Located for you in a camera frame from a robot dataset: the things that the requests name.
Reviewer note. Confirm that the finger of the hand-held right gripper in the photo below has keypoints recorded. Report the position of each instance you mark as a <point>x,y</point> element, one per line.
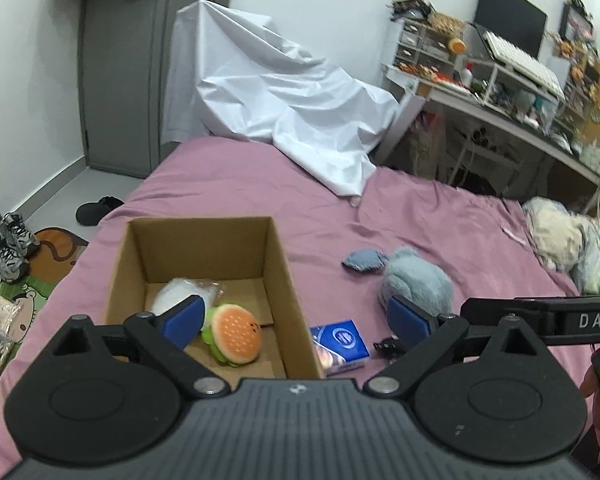
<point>485,312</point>

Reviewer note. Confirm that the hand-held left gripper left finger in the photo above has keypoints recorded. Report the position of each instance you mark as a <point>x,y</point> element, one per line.
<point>182,317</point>

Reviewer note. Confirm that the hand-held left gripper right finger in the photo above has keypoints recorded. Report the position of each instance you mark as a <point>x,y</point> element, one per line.
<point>407,320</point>

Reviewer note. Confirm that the white plush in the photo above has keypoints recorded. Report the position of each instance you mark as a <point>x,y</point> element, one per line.
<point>175,292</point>

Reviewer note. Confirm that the small black item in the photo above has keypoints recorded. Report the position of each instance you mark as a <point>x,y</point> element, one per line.
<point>386,347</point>

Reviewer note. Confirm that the grey-blue fluffy plush toy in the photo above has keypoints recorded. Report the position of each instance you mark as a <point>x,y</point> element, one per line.
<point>415,280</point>

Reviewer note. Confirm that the burger plush toy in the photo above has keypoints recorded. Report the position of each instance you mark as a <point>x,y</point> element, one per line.
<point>237,332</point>

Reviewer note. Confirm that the blue tissue packet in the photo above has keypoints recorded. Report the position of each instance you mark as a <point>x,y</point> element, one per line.
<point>340,340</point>

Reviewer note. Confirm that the brown cardboard box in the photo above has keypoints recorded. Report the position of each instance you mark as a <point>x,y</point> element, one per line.
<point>200,245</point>

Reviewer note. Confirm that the denim blue plush toy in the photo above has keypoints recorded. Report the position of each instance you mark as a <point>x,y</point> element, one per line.
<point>362,260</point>

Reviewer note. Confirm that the floral comforter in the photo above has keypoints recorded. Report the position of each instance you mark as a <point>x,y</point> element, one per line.
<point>560,235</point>

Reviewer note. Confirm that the black slipper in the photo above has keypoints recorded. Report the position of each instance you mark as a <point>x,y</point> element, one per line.
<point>87,214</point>
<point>111,204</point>

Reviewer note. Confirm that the cartoon floor mat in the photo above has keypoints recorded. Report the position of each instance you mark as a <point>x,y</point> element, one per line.
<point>50,260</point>

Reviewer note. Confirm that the small white tote bag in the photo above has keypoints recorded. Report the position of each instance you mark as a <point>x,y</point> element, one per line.
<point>591,156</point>

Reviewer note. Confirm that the printed shopping bag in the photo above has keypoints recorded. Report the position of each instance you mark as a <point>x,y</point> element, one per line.
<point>427,142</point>

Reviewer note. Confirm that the white desk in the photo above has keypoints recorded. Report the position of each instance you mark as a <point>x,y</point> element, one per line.
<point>505,130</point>

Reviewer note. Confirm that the white monitor riser shelf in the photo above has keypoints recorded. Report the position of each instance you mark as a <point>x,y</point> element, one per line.
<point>500,85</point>

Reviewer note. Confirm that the white bottle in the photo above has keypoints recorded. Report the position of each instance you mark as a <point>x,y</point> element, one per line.
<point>467,75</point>

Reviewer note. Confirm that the grey door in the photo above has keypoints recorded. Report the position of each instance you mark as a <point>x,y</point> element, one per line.
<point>125,85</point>

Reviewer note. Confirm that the white cover sheet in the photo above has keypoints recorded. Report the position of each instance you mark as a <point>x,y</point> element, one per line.
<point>280,95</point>

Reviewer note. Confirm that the white keyboard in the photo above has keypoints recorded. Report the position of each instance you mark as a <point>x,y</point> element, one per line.
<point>525,62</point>

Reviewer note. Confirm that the orange round desk ornament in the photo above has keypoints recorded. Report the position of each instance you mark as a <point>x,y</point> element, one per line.
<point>456,45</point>

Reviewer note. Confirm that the clear drawer organizer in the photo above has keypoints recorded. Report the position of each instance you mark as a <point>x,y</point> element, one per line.
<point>420,42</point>

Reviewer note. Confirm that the black monitor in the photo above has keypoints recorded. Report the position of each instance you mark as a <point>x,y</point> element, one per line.
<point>510,15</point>

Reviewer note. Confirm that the black picture frame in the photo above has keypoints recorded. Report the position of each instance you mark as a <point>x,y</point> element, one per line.
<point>577,22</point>

